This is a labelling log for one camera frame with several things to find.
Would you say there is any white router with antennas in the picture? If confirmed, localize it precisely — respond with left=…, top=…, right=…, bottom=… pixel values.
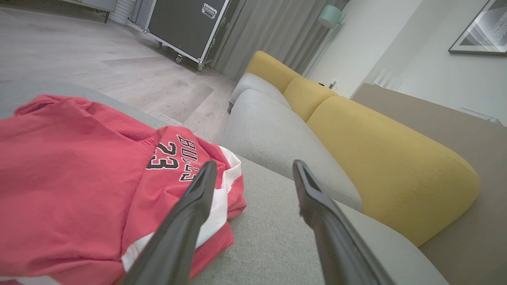
left=372, top=67, right=401, bottom=90

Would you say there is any large grey sofa chaise seat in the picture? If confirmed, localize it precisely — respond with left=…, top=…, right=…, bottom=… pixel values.
left=0, top=81, right=450, bottom=285

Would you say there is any brown wooden panel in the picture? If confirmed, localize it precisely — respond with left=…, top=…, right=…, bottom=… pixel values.
left=352, top=83, right=507, bottom=285

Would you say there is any grey curtain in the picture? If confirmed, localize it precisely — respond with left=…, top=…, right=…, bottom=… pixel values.
left=210, top=0, right=349, bottom=82

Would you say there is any grey wooden TV cabinet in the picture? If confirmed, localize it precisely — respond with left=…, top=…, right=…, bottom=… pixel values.
left=59, top=0, right=118, bottom=23

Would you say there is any red basketball shorts white stripe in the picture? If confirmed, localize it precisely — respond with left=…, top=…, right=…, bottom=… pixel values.
left=119, top=126, right=247, bottom=283

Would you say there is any black wheeled flight case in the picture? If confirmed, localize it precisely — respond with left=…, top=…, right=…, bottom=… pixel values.
left=143, top=0, right=242, bottom=72

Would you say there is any red basketball jersey white trim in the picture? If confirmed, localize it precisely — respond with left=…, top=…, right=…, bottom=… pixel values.
left=0, top=94, right=159, bottom=285

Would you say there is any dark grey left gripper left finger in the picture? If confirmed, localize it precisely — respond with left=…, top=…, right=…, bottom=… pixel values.
left=123, top=160, right=218, bottom=285

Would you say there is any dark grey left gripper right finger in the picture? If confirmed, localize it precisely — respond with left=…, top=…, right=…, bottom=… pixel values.
left=292, top=160, right=396, bottom=285

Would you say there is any white ribbed plant pot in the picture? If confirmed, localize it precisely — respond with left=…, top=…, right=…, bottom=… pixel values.
left=109, top=0, right=136, bottom=26

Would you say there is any grey sofa seat cushion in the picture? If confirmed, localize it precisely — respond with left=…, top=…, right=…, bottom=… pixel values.
left=229, top=72, right=292, bottom=113
left=222, top=89, right=363, bottom=212

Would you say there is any flat white device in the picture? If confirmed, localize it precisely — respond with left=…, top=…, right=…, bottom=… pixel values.
left=459, top=107, right=503, bottom=125

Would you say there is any black framed wall picture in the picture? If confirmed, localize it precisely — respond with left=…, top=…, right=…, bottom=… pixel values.
left=448, top=0, right=507, bottom=57

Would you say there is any mint green floor lamp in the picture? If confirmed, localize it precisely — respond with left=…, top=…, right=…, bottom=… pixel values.
left=303, top=4, right=344, bottom=78

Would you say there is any yellow sofa back cushion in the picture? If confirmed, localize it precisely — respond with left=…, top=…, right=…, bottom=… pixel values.
left=282, top=76, right=339, bottom=122
left=307, top=95, right=480, bottom=247
left=246, top=51, right=301, bottom=93

